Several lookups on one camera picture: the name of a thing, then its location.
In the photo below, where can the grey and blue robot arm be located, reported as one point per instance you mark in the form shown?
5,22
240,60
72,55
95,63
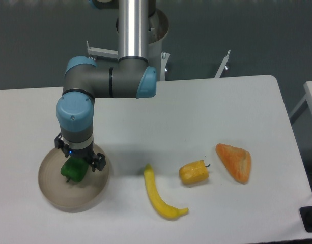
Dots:
84,81

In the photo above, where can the black device at right edge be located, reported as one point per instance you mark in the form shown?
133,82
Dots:
306,216

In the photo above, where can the beige round plate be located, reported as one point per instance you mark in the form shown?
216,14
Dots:
71,196

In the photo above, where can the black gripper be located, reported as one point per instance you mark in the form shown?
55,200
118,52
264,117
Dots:
83,150

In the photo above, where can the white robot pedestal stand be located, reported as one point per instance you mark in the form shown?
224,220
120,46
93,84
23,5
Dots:
158,30

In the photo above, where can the orange bread wedge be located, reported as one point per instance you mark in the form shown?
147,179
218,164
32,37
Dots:
236,160

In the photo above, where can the yellow bell pepper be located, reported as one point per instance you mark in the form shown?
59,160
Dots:
194,172

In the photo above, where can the long yellow chili pepper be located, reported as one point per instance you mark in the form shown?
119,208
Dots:
161,207

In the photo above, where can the green bell pepper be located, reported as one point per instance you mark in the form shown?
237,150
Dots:
74,169

